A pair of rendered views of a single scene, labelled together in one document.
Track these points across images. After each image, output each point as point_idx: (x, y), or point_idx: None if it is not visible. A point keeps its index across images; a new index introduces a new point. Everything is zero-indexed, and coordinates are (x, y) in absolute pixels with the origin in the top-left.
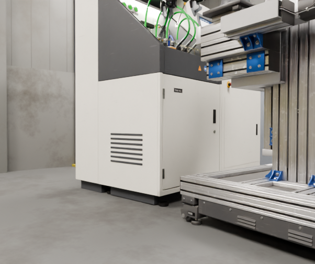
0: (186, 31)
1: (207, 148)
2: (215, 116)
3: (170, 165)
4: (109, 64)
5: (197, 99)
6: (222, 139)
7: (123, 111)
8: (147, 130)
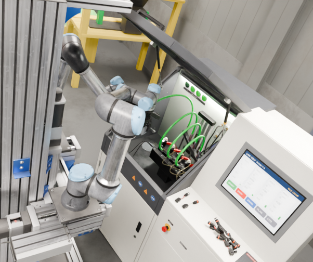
0: (211, 151)
1: (125, 237)
2: (139, 227)
3: None
4: None
5: (124, 195)
6: (142, 253)
7: None
8: None
